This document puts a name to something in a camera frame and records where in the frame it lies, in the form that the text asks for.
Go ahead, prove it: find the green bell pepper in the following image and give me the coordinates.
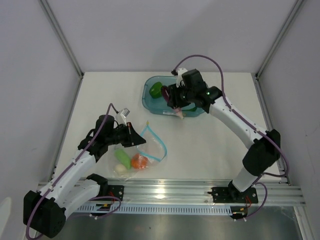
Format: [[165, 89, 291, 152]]
[[149, 81, 163, 99]]

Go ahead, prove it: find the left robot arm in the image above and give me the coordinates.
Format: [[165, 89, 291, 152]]
[[23, 114, 147, 240]]

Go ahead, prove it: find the aluminium mounting rail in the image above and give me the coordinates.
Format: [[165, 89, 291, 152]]
[[108, 178, 306, 207]]

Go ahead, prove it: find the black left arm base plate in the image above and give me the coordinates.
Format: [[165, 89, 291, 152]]
[[107, 185, 125, 201]]

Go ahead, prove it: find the light green cucumber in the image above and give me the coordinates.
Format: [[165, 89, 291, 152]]
[[114, 148, 131, 170]]

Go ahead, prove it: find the orange tomato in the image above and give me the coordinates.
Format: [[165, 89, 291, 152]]
[[131, 153, 148, 170]]

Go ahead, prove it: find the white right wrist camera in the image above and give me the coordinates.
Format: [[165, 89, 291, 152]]
[[171, 67, 188, 88]]

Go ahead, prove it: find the left aluminium frame post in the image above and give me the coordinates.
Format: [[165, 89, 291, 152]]
[[38, 0, 84, 78]]

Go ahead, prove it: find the aluminium frame post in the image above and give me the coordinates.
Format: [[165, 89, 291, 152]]
[[38, 0, 84, 78], [255, 0, 307, 81]]

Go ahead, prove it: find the purple eggplant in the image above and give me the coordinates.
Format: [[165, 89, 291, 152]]
[[160, 84, 184, 120]]

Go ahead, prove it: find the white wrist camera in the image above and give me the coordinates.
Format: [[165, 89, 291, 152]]
[[171, 67, 188, 88], [115, 108, 130, 126]]

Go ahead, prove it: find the right aluminium frame post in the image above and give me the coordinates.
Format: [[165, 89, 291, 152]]
[[255, 0, 307, 81]]

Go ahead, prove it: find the teal translucent plastic tray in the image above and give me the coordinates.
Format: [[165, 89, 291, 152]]
[[141, 75, 205, 118]]

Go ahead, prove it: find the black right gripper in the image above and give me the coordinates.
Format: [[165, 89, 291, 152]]
[[167, 82, 195, 110]]

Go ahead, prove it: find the white egg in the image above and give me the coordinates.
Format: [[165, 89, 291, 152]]
[[114, 164, 127, 176]]

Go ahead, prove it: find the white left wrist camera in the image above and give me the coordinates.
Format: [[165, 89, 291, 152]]
[[115, 108, 130, 126]]

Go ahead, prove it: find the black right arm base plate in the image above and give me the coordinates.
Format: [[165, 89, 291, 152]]
[[207, 186, 259, 204]]

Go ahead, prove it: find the white slotted cable duct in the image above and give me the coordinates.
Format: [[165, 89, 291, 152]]
[[79, 204, 232, 215]]

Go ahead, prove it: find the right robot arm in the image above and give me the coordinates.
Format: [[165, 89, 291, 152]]
[[161, 68, 281, 202]]

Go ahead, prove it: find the clear zip top bag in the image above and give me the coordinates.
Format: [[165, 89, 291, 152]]
[[107, 121, 168, 181]]

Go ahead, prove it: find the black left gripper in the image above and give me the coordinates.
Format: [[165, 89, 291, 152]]
[[105, 122, 146, 148]]

